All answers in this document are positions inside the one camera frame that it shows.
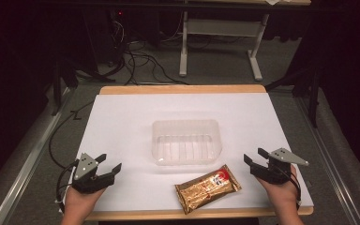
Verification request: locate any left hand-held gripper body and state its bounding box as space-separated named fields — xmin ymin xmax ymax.
xmin=71 ymin=152 xmax=117 ymax=194

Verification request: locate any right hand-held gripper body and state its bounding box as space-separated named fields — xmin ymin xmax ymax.
xmin=249 ymin=147 xmax=309 ymax=185

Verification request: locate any gold snack packet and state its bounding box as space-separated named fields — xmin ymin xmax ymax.
xmin=174 ymin=164 xmax=243 ymax=216

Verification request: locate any clear plastic container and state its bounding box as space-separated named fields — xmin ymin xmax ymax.
xmin=151 ymin=118 xmax=223 ymax=167

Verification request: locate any person's right hand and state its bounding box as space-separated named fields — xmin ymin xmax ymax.
xmin=256 ymin=164 xmax=300 ymax=216

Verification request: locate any person's left hand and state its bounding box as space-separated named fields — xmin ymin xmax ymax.
xmin=63 ymin=186 xmax=107 ymax=216

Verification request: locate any white table sheet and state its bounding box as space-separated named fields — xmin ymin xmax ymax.
xmin=67 ymin=92 xmax=314 ymax=213

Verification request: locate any black metal stand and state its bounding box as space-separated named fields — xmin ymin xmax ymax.
xmin=50 ymin=55 xmax=116 ymax=117
xmin=264 ymin=64 xmax=323 ymax=128

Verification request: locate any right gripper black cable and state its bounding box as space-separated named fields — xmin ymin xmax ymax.
xmin=288 ymin=166 xmax=303 ymax=210

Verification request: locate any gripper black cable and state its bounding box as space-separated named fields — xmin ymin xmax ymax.
xmin=54 ymin=159 xmax=80 ymax=214
xmin=288 ymin=166 xmax=303 ymax=210

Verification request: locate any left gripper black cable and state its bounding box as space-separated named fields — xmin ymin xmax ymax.
xmin=54 ymin=159 xmax=80 ymax=214

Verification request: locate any black floor cable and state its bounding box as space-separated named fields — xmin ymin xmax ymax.
xmin=48 ymin=99 xmax=96 ymax=170

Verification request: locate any metal floor rail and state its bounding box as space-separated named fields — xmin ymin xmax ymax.
xmin=294 ymin=95 xmax=360 ymax=225
xmin=0 ymin=87 xmax=76 ymax=225

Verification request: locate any tangle of black floor cables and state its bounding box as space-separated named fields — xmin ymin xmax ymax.
xmin=106 ymin=18 xmax=190 ymax=86

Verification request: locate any white desk frame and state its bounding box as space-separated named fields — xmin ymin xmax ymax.
xmin=178 ymin=10 xmax=270 ymax=83

